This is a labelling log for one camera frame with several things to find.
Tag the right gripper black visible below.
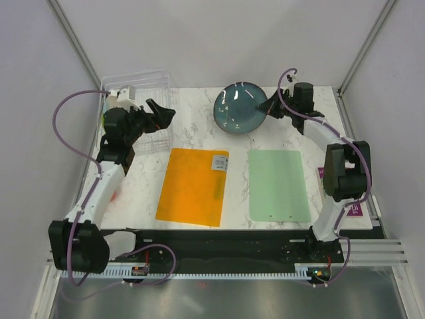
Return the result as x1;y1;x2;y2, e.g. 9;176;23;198
256;88;297;120

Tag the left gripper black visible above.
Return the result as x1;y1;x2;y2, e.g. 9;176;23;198
124;99;175;145

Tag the dark teal glazed plate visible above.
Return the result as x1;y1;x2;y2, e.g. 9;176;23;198
213;82;268;135

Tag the cream and blue leaf plate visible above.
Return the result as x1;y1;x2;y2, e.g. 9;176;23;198
102;95;117;133

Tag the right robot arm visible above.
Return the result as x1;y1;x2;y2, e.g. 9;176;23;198
258;82;372;262

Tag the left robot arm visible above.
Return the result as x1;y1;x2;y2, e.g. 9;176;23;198
48;98;176;274

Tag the light green plastic sheet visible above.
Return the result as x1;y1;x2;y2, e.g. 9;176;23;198
248;150;311;223

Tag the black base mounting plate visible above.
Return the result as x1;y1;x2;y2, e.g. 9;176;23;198
118;230;344;272

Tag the purple treehouse booklet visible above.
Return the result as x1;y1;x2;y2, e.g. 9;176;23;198
316;167;363;217

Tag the white wire dish rack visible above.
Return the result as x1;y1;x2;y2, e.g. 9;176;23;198
101;69;175;156

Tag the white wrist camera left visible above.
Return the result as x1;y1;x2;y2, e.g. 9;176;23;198
111;86;139;111

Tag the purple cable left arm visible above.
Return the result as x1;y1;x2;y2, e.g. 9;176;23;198
53;89;117;187

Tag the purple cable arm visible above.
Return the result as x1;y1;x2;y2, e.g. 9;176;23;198
53;89;117;187
277;67;369;288

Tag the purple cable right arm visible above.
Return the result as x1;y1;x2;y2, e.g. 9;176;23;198
277;67;369;288

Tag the aluminium frame rail left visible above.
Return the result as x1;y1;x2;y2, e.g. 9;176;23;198
46;0;101;88

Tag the aluminium frame rail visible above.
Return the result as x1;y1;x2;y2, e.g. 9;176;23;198
46;0;101;88
337;0;399;97

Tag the aluminium frame rail right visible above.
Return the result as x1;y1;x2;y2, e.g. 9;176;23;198
337;0;399;97

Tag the white slotted cable duct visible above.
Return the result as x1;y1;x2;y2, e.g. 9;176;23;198
61;263;333;279

